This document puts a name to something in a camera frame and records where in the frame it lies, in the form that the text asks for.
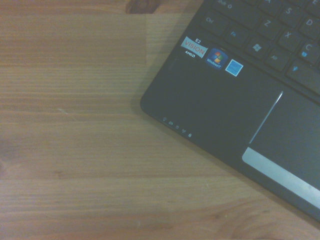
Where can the black netbook laptop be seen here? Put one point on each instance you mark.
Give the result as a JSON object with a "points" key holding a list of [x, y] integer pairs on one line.
{"points": [[212, 100]]}

